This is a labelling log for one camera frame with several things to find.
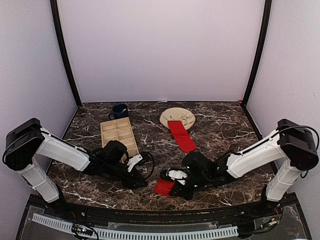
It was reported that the black left frame post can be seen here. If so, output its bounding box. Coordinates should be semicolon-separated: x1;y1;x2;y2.
50;0;82;108

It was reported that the wooden compartment tray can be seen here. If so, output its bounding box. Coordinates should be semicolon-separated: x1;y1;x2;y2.
100;117;139;157

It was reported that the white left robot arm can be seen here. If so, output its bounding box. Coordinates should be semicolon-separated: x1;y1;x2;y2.
2;118;147;218

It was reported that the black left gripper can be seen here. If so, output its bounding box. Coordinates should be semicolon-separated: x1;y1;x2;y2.
104;160;148;189

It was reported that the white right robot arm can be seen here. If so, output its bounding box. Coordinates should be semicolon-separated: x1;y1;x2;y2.
160;119;320;217

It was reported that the white slotted cable duct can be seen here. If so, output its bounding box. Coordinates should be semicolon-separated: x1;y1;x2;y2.
32;212;239;240

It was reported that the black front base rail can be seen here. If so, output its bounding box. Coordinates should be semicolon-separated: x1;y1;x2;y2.
68;201;260;222

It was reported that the black right frame post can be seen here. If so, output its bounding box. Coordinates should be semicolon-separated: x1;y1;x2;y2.
242;0;272;108

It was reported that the black frame post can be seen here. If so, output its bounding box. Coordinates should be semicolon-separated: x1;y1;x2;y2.
242;0;272;108
50;0;82;108

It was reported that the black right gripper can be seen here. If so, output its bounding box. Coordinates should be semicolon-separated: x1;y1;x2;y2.
169;172;210;201

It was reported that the red santa sock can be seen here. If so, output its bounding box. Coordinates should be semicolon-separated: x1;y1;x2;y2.
154;178;176;198

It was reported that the dark blue mug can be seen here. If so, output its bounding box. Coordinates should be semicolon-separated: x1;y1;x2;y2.
108;103;129;120

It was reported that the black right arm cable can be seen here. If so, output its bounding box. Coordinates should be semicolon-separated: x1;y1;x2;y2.
279;124;320;180

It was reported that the round beige woven mat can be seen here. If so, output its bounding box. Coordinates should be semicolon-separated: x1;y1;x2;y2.
159;107;196;130

